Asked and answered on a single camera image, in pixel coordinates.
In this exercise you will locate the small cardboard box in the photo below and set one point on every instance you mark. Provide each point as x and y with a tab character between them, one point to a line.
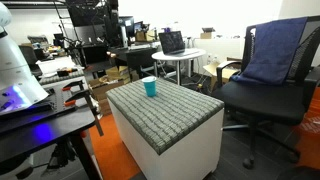
206	35

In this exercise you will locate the black computer monitor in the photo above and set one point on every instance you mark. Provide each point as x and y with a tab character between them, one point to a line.
128	25

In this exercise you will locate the black robot desk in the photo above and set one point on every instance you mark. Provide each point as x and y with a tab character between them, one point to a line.
40	130

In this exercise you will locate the black mesh office chair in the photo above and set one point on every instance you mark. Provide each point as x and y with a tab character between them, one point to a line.
266	100

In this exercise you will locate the black side table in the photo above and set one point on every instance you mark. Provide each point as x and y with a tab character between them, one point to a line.
140	58

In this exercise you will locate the stacked cardboard boxes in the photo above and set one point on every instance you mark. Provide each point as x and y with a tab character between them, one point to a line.
106	86

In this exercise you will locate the navy blue towel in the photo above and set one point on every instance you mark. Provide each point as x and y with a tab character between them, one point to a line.
270	53

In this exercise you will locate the grey woven mat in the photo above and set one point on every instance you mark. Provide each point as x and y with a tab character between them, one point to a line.
60	77

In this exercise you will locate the grey woven seat cushion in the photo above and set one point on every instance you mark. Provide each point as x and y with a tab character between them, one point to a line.
166	113

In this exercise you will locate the round white table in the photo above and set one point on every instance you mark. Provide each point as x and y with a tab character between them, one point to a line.
178	56

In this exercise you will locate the teal blue plastic cup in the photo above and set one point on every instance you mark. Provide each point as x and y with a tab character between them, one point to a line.
150	88

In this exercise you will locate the grey open laptop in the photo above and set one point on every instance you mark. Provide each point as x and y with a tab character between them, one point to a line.
171	42

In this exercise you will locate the white cabinet box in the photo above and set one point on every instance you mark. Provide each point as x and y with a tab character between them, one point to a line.
186	158

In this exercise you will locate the open cardboard box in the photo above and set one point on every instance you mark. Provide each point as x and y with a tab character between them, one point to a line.
213	71

